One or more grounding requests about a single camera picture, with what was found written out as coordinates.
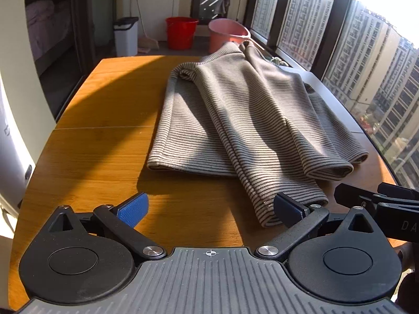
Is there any bed with pink bedding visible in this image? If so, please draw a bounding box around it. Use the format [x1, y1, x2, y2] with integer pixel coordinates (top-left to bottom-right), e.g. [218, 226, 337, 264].
[25, 0, 73, 63]

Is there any dark window frame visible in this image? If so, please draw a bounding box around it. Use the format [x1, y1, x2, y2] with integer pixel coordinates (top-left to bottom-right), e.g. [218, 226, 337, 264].
[244, 0, 419, 203]

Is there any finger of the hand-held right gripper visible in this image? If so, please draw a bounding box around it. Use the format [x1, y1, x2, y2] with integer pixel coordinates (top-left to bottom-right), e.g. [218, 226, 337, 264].
[334, 183, 383, 210]
[377, 182, 419, 201]

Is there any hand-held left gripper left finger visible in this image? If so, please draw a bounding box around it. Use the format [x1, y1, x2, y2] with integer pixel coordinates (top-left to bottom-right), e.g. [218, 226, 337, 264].
[49, 192, 167, 261]

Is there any white cylindrical appliance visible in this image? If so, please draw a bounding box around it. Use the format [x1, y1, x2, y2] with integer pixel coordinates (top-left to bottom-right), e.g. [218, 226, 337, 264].
[0, 82, 36, 210]

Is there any striped knit sweater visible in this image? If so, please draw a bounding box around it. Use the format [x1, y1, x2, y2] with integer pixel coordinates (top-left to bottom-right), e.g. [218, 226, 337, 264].
[147, 41, 370, 228]

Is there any white trash bin black lid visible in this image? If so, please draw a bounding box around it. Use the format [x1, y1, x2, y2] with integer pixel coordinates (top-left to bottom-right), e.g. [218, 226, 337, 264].
[113, 16, 139, 57]

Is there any pink plastic basin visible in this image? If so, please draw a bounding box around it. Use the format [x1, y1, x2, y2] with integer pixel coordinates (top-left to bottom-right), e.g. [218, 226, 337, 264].
[208, 19, 252, 54]

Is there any broom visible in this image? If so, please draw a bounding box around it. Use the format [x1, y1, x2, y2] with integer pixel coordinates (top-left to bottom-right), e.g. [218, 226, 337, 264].
[131, 0, 160, 54]

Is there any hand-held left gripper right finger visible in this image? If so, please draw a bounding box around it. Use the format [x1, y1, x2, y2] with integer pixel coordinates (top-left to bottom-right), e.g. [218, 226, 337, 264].
[255, 192, 377, 263]

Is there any dark sliding door frame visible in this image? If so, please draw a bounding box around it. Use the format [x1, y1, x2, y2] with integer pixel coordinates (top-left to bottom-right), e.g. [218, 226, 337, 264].
[71, 0, 99, 72]

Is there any red plastic bucket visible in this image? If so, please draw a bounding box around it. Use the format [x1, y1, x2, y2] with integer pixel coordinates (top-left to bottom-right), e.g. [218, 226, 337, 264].
[165, 16, 199, 51]

